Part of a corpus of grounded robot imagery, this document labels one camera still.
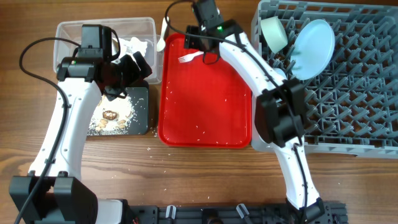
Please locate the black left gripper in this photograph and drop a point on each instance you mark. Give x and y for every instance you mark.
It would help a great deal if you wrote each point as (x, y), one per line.
(134, 71)

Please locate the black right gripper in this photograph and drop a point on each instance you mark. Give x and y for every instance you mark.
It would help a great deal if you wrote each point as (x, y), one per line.
(194, 42)

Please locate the white plastic spoon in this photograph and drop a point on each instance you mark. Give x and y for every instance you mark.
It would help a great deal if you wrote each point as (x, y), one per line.
(189, 57)
(161, 41)

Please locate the white tissue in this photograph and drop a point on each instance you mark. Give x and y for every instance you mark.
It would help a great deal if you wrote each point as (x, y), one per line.
(129, 47)

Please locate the green bowl with food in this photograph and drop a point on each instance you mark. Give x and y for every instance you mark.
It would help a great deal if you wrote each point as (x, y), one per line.
(274, 34)

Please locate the light blue bowl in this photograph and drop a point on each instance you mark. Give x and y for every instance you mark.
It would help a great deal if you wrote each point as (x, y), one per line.
(280, 72)

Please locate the light blue plate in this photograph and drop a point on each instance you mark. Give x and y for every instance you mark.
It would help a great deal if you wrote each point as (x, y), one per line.
(313, 49)

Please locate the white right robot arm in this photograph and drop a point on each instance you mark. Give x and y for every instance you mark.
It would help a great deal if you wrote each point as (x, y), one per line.
(280, 111)

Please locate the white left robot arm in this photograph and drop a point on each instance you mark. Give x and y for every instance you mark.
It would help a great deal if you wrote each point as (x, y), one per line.
(52, 191)

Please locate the pile of rice food waste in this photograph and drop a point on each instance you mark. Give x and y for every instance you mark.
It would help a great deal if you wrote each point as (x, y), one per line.
(111, 117)

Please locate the grey plastic dishwasher rack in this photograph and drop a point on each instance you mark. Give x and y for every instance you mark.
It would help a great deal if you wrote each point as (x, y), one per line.
(352, 105)

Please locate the black plastic tray bin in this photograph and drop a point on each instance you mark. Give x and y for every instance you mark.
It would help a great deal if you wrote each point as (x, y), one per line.
(140, 100)

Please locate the red plastic tray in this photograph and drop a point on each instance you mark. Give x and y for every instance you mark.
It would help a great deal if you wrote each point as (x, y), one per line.
(204, 102)

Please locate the clear plastic bin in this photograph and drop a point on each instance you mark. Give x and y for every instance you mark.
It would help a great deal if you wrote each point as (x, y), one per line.
(142, 28)

